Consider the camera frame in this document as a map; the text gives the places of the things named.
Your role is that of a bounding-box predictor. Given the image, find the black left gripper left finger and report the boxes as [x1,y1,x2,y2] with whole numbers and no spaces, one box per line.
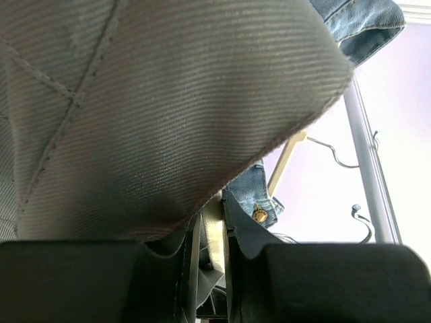
[1,217,200,322]

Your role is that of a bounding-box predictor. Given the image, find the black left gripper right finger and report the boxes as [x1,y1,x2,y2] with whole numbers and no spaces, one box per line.
[222,191,430,322]

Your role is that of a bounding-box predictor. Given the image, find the cream hanger of denim skirt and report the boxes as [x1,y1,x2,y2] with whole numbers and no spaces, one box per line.
[267,129,359,197]

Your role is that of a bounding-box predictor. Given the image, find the grey pleated skirt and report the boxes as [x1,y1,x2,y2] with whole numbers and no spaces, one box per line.
[1,1,352,241]

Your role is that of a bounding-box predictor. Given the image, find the light blue denim skirt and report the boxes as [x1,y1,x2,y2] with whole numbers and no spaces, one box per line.
[226,1,406,229]

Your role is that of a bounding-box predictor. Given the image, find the cream hanger of grey skirt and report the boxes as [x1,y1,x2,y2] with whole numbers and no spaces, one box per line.
[196,196,227,322]

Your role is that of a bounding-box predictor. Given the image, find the grey white clothes rack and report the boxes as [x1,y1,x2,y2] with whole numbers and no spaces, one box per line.
[343,78,403,245]

